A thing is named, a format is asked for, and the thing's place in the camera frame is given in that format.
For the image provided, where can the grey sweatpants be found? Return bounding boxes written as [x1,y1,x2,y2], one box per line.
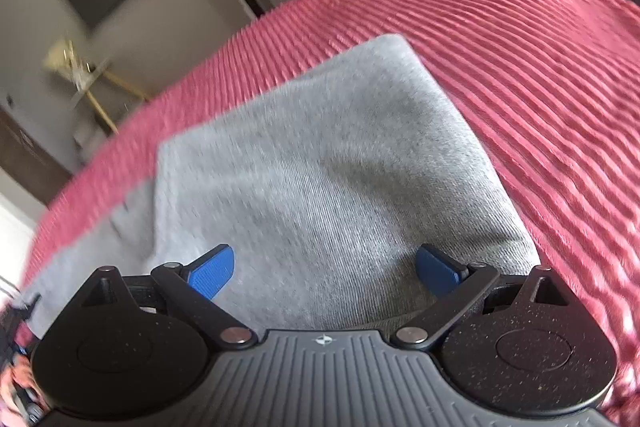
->
[25,35,539,336]

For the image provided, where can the pink ribbed bed blanket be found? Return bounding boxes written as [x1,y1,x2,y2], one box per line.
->
[25,0,639,426]

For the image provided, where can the yellow-legged side table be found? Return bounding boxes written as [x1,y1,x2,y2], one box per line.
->
[42,37,152,133]

